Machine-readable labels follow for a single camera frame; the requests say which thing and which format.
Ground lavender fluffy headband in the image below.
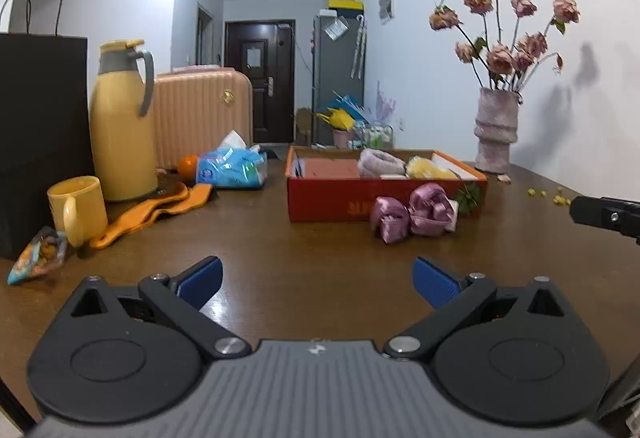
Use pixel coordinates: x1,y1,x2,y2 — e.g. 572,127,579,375
357,148,405,178

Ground pink sponge block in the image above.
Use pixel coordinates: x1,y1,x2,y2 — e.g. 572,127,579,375
303,158,360,180

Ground white yellow plush toy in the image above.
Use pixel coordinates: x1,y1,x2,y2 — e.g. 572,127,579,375
406,155,459,180

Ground purple satin scrunchie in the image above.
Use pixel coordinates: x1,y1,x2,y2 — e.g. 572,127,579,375
370,196,410,244
408,184,458,238

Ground orange fruit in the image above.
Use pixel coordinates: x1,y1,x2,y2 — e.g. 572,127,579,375
177,154,198,182

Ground yellow mug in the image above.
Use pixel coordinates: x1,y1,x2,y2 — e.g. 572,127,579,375
47,176,107,248

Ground colourful snack packet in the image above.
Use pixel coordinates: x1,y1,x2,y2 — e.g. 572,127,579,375
6,227,68,285

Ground blue tissue pack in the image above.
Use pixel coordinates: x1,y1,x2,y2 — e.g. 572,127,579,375
195,130,268,189

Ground pink textured vase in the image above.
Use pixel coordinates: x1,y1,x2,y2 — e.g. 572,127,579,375
474,88,520,175

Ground yellow thermos jug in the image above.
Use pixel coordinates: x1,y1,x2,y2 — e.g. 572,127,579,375
89,39,157,202

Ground orange cardboard box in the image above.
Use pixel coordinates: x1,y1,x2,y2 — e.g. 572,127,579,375
285,146,488,222

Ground pink ribbed suitcase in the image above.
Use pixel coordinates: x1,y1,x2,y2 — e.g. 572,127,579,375
152,66,253,169

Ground dried pink flowers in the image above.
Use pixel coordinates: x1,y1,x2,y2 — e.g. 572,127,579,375
428,0,582,100

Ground black paper bag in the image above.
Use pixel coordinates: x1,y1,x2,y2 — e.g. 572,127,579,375
1,31,94,259

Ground dark brown entrance door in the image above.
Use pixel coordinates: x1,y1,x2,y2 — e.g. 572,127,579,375
224,20,295,144

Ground grey refrigerator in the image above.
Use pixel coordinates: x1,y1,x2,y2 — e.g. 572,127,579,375
311,9,367,146

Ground wire storage cart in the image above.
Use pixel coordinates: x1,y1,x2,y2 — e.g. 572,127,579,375
349,120,394,150

